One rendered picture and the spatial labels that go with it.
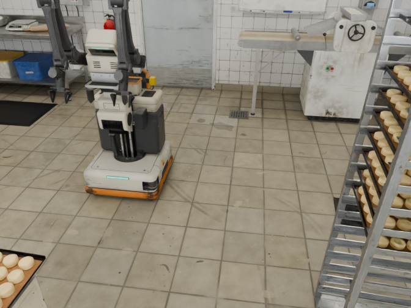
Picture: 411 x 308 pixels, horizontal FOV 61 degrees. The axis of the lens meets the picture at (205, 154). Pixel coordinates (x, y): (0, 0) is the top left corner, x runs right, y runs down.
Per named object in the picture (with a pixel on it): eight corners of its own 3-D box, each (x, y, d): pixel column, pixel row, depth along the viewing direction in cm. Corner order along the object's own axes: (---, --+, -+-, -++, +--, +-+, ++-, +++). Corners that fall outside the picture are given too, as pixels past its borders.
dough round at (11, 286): (5, 284, 117) (3, 280, 116) (18, 286, 116) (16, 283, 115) (-6, 297, 113) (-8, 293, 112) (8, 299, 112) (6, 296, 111)
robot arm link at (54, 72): (68, 61, 227) (56, 60, 228) (59, 58, 216) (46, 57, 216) (68, 80, 228) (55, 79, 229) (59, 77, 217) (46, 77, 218)
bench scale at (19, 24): (6, 30, 459) (4, 24, 454) (17, 25, 486) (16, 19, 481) (29, 31, 459) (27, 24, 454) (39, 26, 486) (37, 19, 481)
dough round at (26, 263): (18, 271, 121) (16, 267, 120) (21, 260, 126) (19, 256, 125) (33, 269, 122) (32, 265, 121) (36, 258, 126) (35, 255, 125)
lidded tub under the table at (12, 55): (-15, 77, 495) (-21, 59, 482) (5, 68, 535) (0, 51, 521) (10, 79, 491) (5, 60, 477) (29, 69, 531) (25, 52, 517)
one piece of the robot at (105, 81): (95, 97, 263) (90, 69, 252) (131, 99, 260) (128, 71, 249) (86, 106, 250) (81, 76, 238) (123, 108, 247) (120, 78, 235)
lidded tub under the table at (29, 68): (15, 79, 490) (10, 61, 476) (33, 69, 530) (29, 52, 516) (41, 80, 486) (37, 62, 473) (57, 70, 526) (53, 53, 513)
